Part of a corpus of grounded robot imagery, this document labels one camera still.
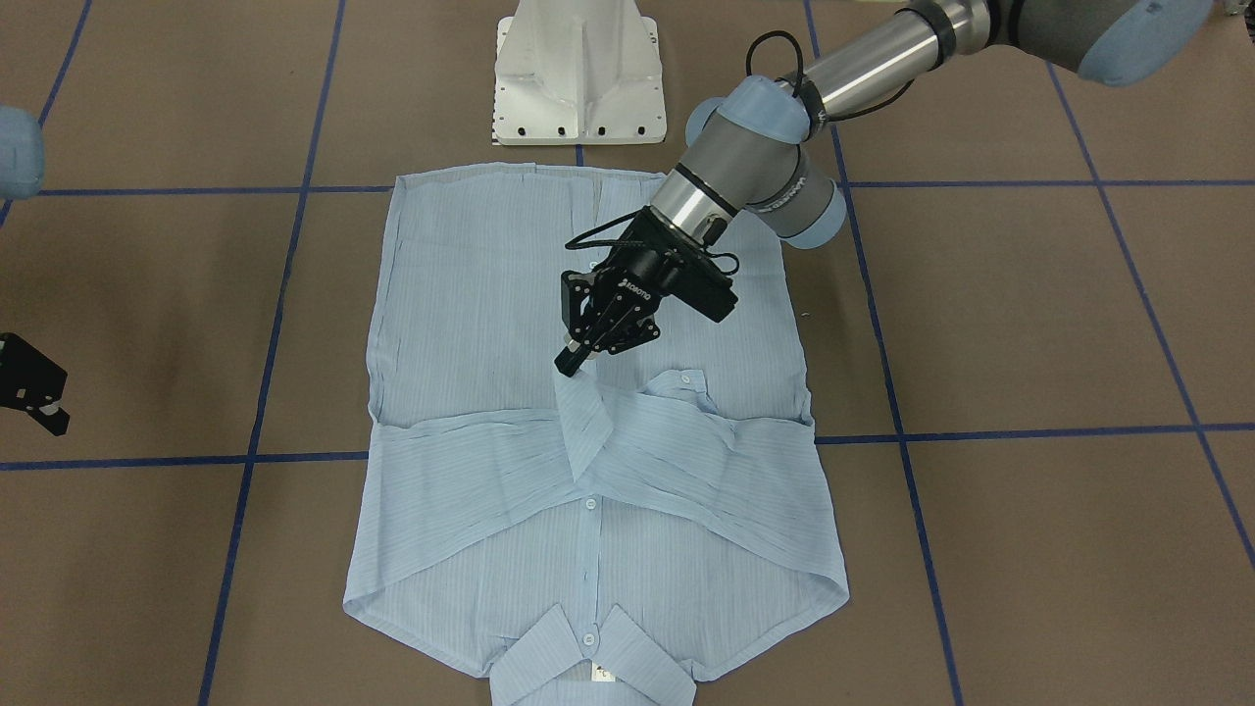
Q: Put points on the light blue striped shirt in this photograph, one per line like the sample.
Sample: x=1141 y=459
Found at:
x=612 y=538

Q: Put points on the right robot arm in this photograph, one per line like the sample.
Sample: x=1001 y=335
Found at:
x=22 y=160

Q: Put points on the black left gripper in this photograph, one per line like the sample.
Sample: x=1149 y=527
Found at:
x=641 y=276

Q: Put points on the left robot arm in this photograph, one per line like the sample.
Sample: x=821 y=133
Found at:
x=744 y=152

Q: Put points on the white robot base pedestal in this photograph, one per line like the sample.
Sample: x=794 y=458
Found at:
x=578 y=73

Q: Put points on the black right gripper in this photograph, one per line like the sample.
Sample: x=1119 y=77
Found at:
x=27 y=384

